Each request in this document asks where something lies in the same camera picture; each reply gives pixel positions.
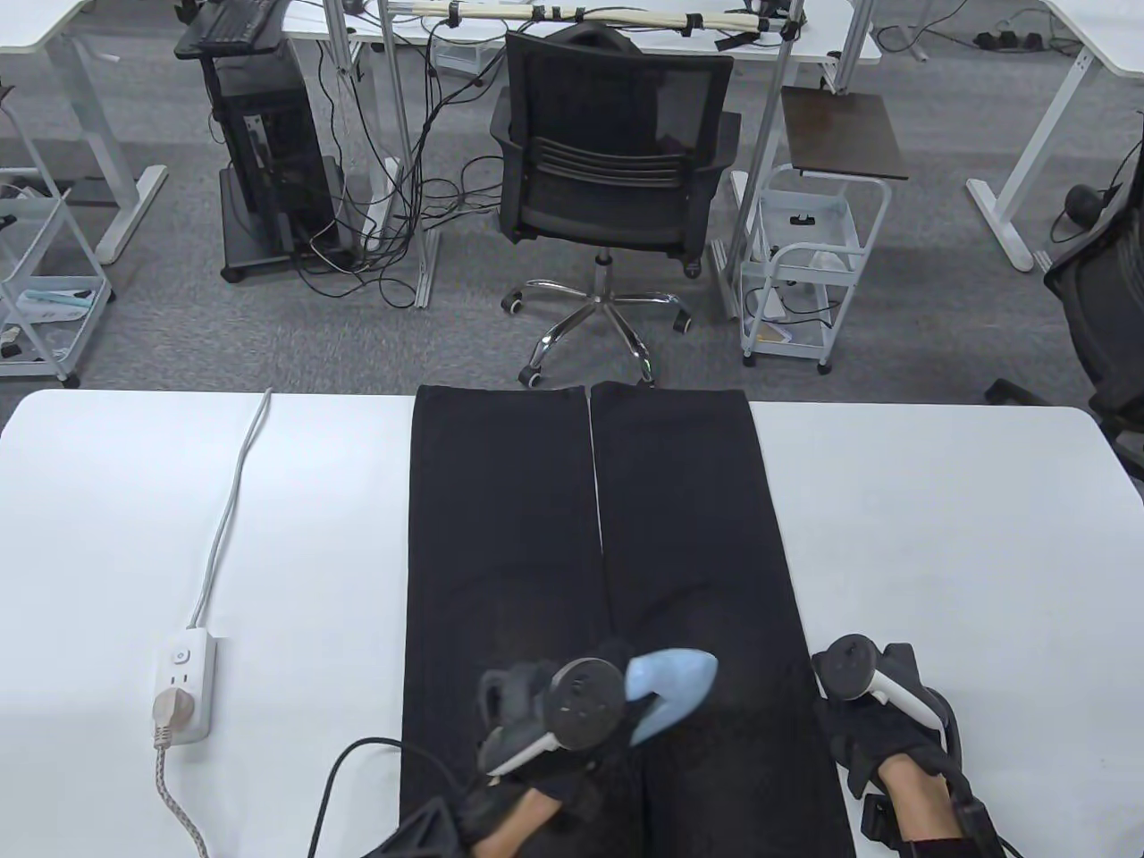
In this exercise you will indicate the white power strip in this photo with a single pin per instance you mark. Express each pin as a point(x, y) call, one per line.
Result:
point(192, 661)

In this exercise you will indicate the person's right hand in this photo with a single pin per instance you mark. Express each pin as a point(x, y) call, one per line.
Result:
point(876, 742)

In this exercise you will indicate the white rolling cart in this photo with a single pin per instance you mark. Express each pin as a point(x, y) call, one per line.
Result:
point(809, 223)

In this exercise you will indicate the light blue electric iron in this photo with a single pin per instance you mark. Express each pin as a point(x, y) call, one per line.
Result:
point(670, 679)

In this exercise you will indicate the black high-back mesh chair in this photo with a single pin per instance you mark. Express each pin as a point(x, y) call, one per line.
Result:
point(1099, 304)

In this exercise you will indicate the long white desk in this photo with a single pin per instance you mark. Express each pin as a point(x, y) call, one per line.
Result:
point(822, 36)

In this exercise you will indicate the black floor power strip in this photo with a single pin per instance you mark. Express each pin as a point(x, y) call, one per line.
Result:
point(1005, 40)

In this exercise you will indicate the person's right forearm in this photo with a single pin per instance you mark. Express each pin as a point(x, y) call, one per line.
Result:
point(921, 804)

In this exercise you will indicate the black computer tower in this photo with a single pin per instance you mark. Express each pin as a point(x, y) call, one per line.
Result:
point(268, 143)

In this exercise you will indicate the black keyboard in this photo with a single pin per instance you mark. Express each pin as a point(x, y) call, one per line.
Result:
point(237, 20)

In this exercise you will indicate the dark brown side table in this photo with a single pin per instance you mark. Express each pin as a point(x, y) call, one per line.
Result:
point(840, 134)

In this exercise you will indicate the person's left hand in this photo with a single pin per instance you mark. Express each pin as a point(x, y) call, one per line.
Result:
point(554, 791)

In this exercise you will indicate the black rolling computer stand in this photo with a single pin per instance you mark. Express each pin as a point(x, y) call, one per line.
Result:
point(277, 255)

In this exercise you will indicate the aluminium frame post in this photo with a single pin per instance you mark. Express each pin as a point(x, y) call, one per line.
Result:
point(760, 161)
point(407, 152)

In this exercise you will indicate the white desk with angled leg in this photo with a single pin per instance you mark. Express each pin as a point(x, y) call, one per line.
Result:
point(36, 22)

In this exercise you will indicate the black wrist box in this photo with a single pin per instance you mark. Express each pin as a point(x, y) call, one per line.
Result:
point(974, 822)

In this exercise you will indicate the white table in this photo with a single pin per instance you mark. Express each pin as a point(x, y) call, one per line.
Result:
point(938, 536)

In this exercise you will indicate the black trousers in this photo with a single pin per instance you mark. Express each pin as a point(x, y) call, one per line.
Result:
point(500, 536)

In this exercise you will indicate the black mesh office chair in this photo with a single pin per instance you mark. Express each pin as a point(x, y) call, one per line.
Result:
point(608, 206)

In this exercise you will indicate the white desk with foot bar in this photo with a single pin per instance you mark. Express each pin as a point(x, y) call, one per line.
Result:
point(1099, 36)

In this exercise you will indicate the black lattice wrist module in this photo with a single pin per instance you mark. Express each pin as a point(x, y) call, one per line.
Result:
point(424, 836)

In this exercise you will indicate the grey white handheld controller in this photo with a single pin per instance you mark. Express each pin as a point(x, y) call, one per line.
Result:
point(845, 666)
point(585, 702)

